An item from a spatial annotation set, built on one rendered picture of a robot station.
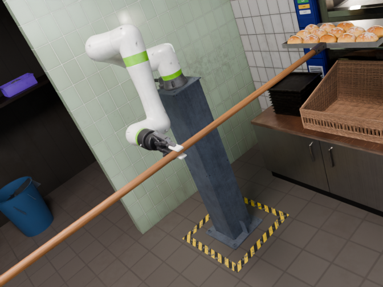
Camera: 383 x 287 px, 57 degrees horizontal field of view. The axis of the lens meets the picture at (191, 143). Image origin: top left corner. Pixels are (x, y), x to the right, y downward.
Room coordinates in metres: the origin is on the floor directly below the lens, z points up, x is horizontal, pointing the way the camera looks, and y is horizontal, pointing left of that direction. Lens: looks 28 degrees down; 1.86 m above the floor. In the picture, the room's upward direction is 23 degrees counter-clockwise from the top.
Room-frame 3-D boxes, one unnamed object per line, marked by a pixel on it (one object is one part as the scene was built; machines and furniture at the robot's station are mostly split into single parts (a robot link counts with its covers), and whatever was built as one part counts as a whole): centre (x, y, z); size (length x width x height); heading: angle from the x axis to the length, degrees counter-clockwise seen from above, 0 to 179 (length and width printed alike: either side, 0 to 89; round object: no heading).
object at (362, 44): (1.78, -0.99, 1.19); 0.55 x 0.36 x 0.03; 27
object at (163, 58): (2.01, -0.04, 1.36); 0.16 x 0.13 x 0.19; 68
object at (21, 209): (3.15, 1.77, 0.27); 0.46 x 0.42 x 0.53; 104
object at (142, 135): (1.45, 0.17, 1.19); 0.12 x 0.06 x 0.09; 117
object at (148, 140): (1.38, 0.14, 1.19); 0.09 x 0.07 x 0.08; 27
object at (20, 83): (3.67, 1.37, 1.29); 0.32 x 0.22 x 0.11; 121
